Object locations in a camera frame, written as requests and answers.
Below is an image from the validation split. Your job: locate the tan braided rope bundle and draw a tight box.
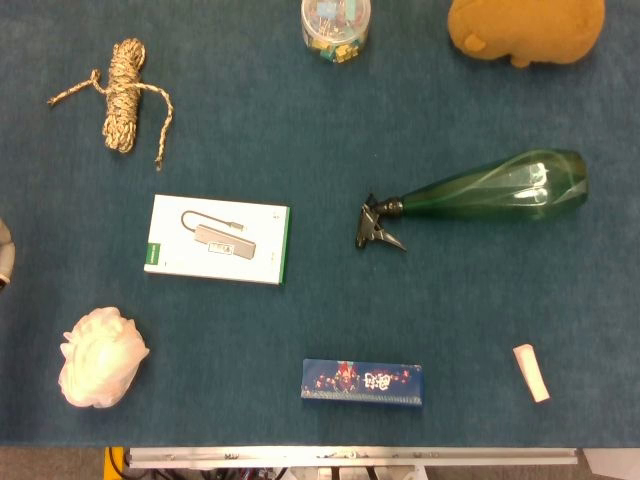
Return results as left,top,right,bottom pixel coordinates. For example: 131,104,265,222
46,37,175,172

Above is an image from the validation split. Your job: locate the clear jar of clips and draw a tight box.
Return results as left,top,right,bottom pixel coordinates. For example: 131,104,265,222
300,0,374,65

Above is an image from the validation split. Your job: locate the green spray bottle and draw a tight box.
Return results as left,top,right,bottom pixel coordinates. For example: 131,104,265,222
355,148,589,253

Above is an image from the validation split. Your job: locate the dark blue printed box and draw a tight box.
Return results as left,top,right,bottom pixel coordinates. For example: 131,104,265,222
300,358,424,407

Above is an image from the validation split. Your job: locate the brown plush toy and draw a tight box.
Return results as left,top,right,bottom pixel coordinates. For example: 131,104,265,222
446,0,607,70

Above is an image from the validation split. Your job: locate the white USB hub box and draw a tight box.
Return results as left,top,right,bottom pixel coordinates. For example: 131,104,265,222
143,194,292,286

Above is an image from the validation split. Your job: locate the aluminium frame rail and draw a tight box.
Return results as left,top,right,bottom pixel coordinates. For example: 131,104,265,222
124,446,585,470

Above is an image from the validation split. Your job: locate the small pale pink block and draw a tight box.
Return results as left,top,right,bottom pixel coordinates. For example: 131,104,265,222
512,343,551,404

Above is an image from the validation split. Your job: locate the yellow frame bracket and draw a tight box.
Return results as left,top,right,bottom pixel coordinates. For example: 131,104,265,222
103,446,127,480

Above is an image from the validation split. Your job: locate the blue felt table mat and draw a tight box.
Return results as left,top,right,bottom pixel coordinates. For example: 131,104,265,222
0,0,640,448

